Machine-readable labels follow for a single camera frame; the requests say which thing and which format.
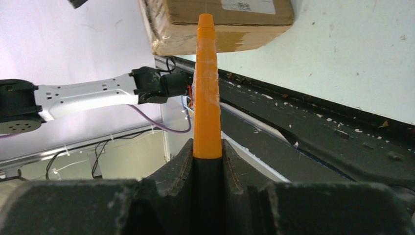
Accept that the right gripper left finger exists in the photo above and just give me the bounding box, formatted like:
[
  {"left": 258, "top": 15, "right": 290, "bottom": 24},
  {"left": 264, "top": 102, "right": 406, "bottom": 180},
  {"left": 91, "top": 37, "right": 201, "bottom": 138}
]
[{"left": 0, "top": 139, "right": 193, "bottom": 235}]

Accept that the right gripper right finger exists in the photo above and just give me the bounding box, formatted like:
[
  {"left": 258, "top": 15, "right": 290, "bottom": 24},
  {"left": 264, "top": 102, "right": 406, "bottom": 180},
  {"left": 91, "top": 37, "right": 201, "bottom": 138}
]
[{"left": 222, "top": 140, "right": 415, "bottom": 235}]

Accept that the brown cardboard express box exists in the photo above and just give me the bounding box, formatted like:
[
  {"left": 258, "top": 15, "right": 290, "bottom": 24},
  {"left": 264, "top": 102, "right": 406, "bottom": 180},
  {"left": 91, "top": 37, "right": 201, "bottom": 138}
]
[{"left": 138, "top": 0, "right": 295, "bottom": 56}]

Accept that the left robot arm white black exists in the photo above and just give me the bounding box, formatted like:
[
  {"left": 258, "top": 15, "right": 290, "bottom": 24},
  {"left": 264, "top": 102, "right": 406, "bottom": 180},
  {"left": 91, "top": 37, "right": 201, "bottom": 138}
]
[{"left": 0, "top": 67, "right": 193, "bottom": 139}]

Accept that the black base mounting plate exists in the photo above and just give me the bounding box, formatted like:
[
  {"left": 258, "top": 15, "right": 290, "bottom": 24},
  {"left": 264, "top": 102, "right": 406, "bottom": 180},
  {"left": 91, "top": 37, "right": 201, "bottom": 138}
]
[{"left": 155, "top": 55, "right": 415, "bottom": 195}]

